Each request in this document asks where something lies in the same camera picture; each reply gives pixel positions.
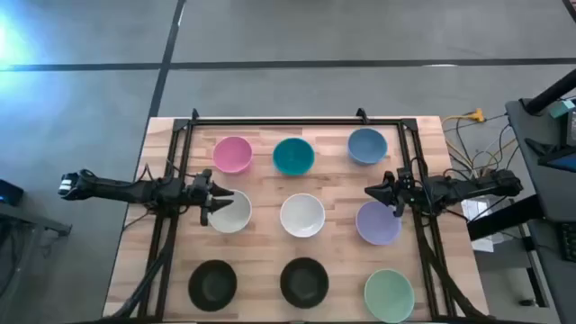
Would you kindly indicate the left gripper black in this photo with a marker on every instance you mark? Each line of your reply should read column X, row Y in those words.
column 200, row 191

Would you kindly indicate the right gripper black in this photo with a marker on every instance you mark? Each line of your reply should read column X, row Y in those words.
column 405, row 186

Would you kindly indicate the off-white bowl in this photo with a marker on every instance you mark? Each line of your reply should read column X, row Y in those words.
column 235, row 217

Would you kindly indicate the lavender bowl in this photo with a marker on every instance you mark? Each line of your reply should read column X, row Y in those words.
column 378, row 225

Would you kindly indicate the pink bowl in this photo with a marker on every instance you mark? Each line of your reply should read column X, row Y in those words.
column 232, row 155

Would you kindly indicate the blue bowl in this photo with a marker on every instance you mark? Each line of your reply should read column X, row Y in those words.
column 367, row 146

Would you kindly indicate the teal bowl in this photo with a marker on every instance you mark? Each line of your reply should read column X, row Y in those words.
column 293, row 156

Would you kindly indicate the black bowl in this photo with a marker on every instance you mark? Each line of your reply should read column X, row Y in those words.
column 212, row 285
column 304, row 282

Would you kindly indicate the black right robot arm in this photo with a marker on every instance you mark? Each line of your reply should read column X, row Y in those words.
column 468, row 186

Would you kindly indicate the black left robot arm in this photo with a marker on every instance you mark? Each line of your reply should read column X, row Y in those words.
column 112, row 190

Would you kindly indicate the white bowl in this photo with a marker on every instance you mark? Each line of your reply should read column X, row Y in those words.
column 302, row 215

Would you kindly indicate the white paper sheet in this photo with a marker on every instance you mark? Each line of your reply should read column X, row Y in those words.
column 479, row 211

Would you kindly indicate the mint green bowl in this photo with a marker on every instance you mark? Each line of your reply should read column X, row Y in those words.
column 389, row 296

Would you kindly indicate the black desk beam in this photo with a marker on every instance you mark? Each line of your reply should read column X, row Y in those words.
column 504, row 218

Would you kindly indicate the yellow power plug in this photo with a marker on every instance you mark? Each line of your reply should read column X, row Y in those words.
column 478, row 115

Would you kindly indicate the grey desk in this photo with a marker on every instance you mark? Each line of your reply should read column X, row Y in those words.
column 551, row 198

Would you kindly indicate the black keyboard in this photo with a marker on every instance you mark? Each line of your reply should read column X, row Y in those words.
column 569, row 242

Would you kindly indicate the black pole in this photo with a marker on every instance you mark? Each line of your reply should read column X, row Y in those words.
column 551, row 93

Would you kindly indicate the teal box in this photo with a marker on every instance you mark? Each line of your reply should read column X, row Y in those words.
column 562, row 109

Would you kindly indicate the black device with blue light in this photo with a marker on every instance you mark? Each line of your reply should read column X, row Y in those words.
column 10, row 193

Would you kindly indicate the black aluminium table frame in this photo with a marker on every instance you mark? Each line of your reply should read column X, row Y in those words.
column 292, row 121

